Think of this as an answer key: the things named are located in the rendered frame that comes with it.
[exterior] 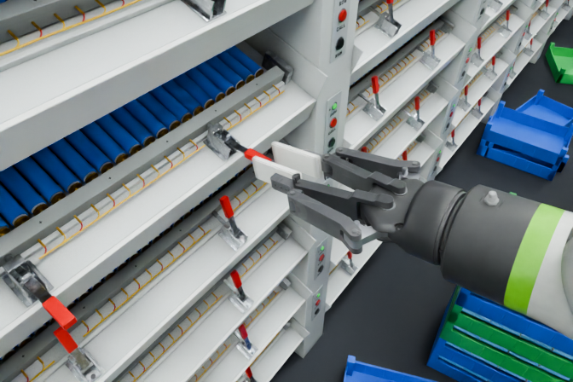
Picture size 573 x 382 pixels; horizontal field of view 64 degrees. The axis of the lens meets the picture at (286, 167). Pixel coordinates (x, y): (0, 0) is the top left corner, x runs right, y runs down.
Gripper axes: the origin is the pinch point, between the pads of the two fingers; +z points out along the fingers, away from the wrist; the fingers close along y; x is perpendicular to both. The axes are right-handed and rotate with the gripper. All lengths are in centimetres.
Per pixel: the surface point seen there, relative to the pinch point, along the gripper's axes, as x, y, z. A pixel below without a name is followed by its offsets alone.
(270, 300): -54, 11, 23
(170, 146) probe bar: 3.1, -6.6, 12.4
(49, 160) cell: 6.0, -17.8, 18.4
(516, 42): -47, 158, 17
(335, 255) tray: -57, 32, 20
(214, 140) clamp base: 1.3, -1.2, 10.7
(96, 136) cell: 5.8, -12.0, 18.2
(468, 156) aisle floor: -88, 131, 22
